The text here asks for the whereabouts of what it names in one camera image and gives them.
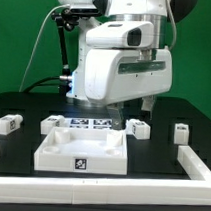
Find white L-shaped fence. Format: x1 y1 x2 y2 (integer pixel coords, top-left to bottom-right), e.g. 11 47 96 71
0 146 211 206

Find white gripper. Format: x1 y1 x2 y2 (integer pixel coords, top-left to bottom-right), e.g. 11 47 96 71
84 49 172 130

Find black camera on stand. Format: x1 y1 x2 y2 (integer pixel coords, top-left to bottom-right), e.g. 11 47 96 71
51 7 101 95

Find black cables at base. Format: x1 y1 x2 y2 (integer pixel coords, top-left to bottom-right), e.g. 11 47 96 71
22 74 63 95

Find white camera cable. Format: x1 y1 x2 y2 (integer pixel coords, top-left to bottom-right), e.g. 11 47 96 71
18 1 72 95

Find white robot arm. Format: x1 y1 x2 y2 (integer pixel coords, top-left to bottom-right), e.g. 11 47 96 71
58 0 197 129

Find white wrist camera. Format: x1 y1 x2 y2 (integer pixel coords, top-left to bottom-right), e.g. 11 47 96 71
86 21 154 49

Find fiducial marker sheet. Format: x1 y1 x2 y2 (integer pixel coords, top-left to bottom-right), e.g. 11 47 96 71
64 117 112 129

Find white square table top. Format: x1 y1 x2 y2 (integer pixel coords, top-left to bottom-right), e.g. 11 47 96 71
34 127 128 175

